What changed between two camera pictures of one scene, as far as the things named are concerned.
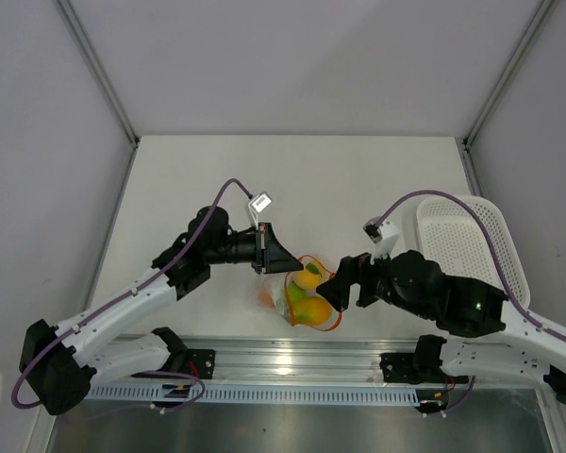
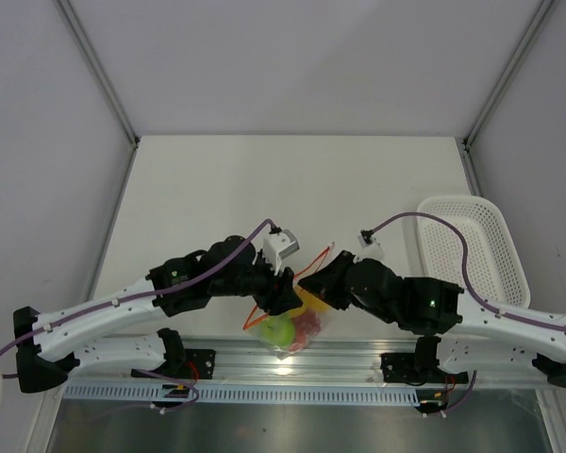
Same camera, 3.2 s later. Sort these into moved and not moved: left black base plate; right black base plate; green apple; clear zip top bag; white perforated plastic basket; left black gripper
Moved: left black gripper; green apple; clear zip top bag
Not moved: left black base plate; right black base plate; white perforated plastic basket
